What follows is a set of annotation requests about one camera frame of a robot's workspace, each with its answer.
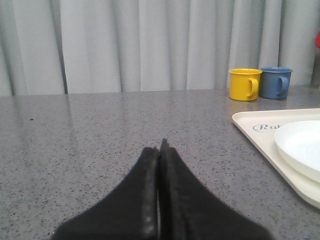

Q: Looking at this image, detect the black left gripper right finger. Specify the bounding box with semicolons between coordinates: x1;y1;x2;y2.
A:
158;139;273;240

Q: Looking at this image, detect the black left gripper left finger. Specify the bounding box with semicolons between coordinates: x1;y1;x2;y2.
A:
52;147;159;240

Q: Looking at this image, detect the white round plate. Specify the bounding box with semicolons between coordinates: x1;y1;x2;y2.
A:
274;120;320;183

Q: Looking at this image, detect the cream rabbit serving tray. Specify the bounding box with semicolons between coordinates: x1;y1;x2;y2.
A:
232;108;320;208

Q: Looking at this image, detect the yellow enamel mug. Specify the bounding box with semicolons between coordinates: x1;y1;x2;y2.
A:
229;68;262;102

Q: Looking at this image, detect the blue enamel mug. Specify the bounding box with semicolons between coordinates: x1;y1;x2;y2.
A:
259;67;293;100

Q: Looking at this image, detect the grey curtain backdrop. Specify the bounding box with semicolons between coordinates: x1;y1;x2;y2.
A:
0;0;320;96

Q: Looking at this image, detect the red enamel mug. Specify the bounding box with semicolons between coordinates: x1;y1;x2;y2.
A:
314;32;320;48

